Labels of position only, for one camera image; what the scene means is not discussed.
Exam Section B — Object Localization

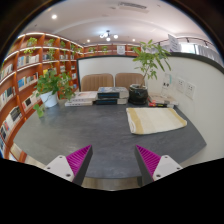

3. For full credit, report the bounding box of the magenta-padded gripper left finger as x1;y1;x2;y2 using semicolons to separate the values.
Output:
44;144;94;187

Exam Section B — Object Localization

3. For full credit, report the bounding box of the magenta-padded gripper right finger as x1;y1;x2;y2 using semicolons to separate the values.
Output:
134;144;184;187

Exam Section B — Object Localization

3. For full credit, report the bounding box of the cream yellow striped towel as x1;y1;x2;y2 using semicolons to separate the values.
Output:
125;107;188;136

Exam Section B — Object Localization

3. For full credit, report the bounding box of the red and black book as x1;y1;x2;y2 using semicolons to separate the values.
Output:
147;101;174;109

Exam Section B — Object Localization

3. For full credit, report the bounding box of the white thin book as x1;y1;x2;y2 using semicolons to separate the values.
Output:
64;99;94;108

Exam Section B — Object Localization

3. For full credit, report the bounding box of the white thick book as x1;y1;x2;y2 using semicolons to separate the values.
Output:
69;90;99;103

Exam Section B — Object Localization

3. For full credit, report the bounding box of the tall plant in black pot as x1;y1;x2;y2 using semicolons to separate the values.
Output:
128;39;173;106

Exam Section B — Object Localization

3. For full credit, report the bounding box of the leafy plant in white pot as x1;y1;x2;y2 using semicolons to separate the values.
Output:
32;68;76;118

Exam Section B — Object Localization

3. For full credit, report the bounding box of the clear acrylic sign stand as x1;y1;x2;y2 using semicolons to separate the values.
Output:
161;72;174;98

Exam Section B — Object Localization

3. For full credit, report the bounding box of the orange wooden bookshelf unit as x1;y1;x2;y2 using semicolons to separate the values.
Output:
0;32;142;161

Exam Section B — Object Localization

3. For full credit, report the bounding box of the beige upholstered chair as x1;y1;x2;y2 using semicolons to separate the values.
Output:
114;72;145;90
80;73;115;93

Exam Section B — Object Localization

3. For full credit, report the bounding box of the grey curtain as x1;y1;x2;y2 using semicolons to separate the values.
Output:
194;43;223;66

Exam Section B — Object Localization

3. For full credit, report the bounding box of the white sign on partition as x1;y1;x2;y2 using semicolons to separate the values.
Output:
167;33;181;53

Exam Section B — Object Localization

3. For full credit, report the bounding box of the small white framed notice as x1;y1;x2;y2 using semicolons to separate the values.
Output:
116;45;126;56

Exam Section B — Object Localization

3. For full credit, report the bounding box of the ceiling lamp with round bulbs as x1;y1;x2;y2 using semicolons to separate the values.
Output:
99;29;119;42

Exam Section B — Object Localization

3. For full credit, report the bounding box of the ceiling air vent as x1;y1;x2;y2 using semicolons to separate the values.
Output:
117;1;150;14

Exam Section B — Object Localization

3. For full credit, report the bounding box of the white wall socket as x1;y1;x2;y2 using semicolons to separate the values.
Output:
185;81;197;100
175;77;186;94

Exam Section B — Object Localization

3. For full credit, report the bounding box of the black track light rail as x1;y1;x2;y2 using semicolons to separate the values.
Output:
156;35;214;46

